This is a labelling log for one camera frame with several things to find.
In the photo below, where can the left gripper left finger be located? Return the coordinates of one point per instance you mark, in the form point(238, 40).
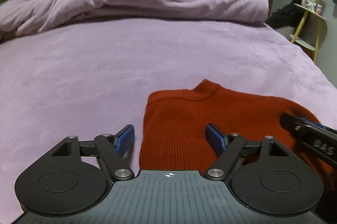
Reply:
point(111, 150)

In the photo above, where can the red knit sweater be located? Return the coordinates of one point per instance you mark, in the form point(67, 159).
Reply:
point(175, 122)

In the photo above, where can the yellow legged side table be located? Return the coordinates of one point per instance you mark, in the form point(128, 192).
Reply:
point(308, 32)

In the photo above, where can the black clothing on table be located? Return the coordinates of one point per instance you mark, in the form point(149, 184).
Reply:
point(288, 16)

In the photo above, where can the purple rolled duvet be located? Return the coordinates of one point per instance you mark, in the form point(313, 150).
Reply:
point(28, 17)

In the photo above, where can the purple bed sheet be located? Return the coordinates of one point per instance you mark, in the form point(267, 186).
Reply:
point(95, 77)

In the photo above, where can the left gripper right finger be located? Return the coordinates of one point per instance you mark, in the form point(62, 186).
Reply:
point(228, 149)

